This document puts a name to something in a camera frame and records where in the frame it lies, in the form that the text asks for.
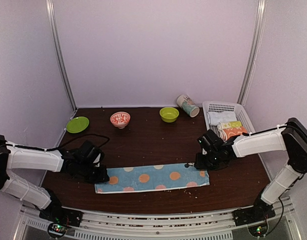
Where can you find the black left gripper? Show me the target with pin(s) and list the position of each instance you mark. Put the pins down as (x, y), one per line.
(102, 177)

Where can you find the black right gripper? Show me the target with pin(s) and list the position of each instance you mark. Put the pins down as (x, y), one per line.
(199, 163)

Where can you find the orange bunny towel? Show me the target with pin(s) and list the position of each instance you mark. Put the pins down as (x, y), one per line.
(227, 133)

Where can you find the white perforated plastic basket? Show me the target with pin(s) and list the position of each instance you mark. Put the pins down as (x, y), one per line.
(220, 106)

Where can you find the blue mickey dotted towel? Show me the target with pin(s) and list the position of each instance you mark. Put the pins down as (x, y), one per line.
(153, 178)

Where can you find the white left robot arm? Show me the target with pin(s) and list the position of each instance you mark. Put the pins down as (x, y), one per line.
(15, 157)

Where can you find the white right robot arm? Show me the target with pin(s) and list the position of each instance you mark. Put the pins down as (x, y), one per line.
(288, 140)

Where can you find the rolled green yellow towel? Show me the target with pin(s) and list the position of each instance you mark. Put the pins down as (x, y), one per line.
(228, 125)

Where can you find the light blue folded towel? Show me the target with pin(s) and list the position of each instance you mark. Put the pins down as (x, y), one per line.
(214, 118)

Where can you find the green plastic plate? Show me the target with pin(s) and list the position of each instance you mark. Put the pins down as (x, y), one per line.
(77, 124)

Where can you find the red patterned ceramic bowl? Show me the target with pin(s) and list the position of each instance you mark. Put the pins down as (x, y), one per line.
(120, 119)

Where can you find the tall illustrated ceramic cup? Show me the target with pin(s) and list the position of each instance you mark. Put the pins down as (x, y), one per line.
(187, 105)

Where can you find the green plastic bowl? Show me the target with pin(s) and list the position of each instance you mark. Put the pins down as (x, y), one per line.
(168, 114)

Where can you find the left circuit board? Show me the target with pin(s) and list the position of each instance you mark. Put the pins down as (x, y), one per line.
(56, 231)

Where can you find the circuit board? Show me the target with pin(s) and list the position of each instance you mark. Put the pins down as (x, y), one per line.
(56, 231)
(258, 230)

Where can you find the right circuit board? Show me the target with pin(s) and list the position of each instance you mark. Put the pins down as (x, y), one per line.
(258, 230)

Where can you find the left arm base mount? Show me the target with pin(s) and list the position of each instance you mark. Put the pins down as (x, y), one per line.
(56, 213)

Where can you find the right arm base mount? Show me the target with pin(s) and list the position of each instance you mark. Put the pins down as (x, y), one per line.
(260, 211)

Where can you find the front aluminium rail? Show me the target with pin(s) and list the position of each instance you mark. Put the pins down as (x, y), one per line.
(210, 225)

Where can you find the right aluminium frame post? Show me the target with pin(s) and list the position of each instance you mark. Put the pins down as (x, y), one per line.
(254, 49)

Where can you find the aluminium frame post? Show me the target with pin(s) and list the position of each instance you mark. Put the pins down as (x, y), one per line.
(59, 55)
(254, 49)

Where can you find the left aluminium frame post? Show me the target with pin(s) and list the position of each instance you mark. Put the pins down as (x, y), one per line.
(59, 55)

